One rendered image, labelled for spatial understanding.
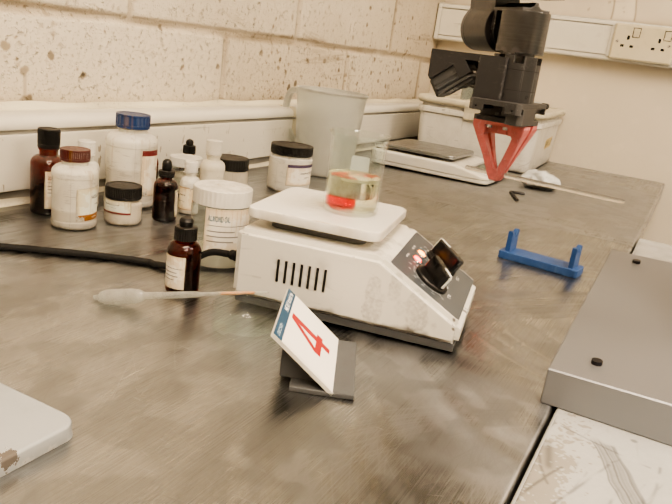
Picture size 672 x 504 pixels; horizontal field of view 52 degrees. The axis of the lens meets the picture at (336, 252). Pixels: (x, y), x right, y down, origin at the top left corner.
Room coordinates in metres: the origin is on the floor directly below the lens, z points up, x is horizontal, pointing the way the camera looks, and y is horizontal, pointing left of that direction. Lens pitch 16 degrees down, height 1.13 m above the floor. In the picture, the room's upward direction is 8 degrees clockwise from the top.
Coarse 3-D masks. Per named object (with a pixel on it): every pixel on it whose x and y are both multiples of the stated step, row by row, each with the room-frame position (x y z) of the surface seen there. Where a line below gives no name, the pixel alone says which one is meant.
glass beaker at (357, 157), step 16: (336, 128) 0.62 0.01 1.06; (368, 128) 0.63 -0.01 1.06; (384, 128) 0.62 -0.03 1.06; (336, 144) 0.59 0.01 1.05; (352, 144) 0.59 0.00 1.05; (368, 144) 0.58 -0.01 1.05; (384, 144) 0.60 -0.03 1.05; (336, 160) 0.59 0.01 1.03; (352, 160) 0.58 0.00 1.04; (368, 160) 0.58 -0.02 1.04; (384, 160) 0.60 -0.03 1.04; (336, 176) 0.59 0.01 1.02; (352, 176) 0.58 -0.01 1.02; (368, 176) 0.59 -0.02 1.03; (336, 192) 0.59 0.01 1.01; (352, 192) 0.58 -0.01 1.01; (368, 192) 0.59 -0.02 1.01; (336, 208) 0.59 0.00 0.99; (352, 208) 0.58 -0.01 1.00; (368, 208) 0.59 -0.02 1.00
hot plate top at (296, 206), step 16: (288, 192) 0.65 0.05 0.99; (304, 192) 0.66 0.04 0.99; (320, 192) 0.67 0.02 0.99; (256, 208) 0.57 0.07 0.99; (272, 208) 0.58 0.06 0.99; (288, 208) 0.59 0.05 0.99; (304, 208) 0.59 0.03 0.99; (320, 208) 0.60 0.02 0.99; (384, 208) 0.64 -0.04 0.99; (400, 208) 0.65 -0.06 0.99; (288, 224) 0.56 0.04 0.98; (304, 224) 0.56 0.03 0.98; (320, 224) 0.55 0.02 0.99; (336, 224) 0.55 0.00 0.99; (352, 224) 0.56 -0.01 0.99; (368, 224) 0.57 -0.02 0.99; (384, 224) 0.58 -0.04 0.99; (368, 240) 0.54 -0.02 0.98
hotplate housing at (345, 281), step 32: (256, 224) 0.58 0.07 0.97; (256, 256) 0.56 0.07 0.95; (288, 256) 0.56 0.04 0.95; (320, 256) 0.55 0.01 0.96; (352, 256) 0.54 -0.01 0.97; (384, 256) 0.55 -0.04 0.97; (256, 288) 0.56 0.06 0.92; (288, 288) 0.55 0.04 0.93; (320, 288) 0.55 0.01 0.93; (352, 288) 0.54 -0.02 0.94; (384, 288) 0.53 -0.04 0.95; (416, 288) 0.53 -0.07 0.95; (352, 320) 0.54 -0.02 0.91; (384, 320) 0.53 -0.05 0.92; (416, 320) 0.53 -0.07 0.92; (448, 320) 0.52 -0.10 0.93
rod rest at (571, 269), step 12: (516, 228) 0.87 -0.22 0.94; (516, 240) 0.86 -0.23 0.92; (504, 252) 0.84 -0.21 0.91; (516, 252) 0.84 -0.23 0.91; (528, 252) 0.85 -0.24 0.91; (576, 252) 0.80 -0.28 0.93; (528, 264) 0.82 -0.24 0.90; (540, 264) 0.82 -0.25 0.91; (552, 264) 0.81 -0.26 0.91; (564, 264) 0.82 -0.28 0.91; (576, 264) 0.81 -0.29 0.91; (576, 276) 0.80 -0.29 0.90
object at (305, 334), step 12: (300, 312) 0.49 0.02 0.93; (288, 324) 0.45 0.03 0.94; (300, 324) 0.47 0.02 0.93; (312, 324) 0.49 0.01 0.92; (288, 336) 0.44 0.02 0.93; (300, 336) 0.46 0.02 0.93; (312, 336) 0.47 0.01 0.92; (324, 336) 0.49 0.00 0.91; (300, 348) 0.44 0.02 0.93; (312, 348) 0.46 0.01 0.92; (324, 348) 0.47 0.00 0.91; (312, 360) 0.44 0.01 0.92; (324, 360) 0.46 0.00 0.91; (324, 372) 0.44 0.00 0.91
